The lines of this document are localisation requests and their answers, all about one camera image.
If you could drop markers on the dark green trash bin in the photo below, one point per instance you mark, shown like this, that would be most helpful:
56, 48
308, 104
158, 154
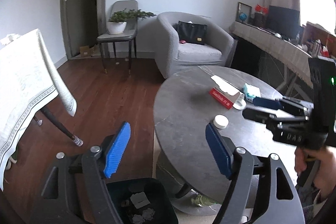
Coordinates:
142, 200

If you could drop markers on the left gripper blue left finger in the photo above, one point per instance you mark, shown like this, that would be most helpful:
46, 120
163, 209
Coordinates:
116, 148

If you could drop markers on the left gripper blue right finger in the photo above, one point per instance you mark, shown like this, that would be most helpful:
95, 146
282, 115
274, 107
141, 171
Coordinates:
222, 149

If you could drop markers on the person's right hand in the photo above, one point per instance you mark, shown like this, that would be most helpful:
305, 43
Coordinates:
324, 180

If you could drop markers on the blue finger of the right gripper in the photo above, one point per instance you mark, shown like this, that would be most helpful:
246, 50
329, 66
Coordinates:
267, 103

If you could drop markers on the black monitor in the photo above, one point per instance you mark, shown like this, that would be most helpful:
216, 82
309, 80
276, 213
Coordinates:
283, 21

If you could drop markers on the black handbag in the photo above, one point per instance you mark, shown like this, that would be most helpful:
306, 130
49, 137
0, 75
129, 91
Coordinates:
192, 33

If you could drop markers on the grey armchair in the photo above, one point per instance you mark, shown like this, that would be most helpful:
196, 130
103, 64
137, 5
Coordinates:
173, 53

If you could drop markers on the red cardboard box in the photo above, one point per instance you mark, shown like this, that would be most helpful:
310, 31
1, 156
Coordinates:
224, 99

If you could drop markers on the grey marble tv cabinet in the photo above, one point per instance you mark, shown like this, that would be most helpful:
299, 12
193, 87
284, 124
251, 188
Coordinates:
294, 59

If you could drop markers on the white patterned tablecloth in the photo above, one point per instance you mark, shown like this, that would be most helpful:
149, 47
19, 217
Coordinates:
29, 81

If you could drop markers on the dark door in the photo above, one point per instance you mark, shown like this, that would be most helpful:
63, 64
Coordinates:
81, 26

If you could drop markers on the potted green plant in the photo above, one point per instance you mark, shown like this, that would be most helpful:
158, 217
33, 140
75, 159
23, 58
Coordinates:
118, 20

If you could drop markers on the framed globe picture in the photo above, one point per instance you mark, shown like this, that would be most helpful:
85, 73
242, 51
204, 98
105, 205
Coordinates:
243, 13

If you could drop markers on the white round lid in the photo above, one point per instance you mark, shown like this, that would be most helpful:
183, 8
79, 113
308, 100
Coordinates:
220, 121

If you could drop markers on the blue white tissue pack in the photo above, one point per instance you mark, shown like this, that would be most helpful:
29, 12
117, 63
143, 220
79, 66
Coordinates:
251, 92

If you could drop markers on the round grey coffee table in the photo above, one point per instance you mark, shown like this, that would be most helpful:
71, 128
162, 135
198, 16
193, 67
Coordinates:
184, 106

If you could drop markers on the small cardboard box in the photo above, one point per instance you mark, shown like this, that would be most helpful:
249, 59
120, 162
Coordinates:
87, 51

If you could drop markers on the grey dining chair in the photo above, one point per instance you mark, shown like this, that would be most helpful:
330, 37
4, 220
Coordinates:
128, 36

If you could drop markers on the white paper sheet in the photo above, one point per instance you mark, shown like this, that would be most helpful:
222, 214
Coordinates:
225, 86

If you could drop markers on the black table leg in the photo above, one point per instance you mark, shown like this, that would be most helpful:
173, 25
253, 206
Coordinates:
46, 112

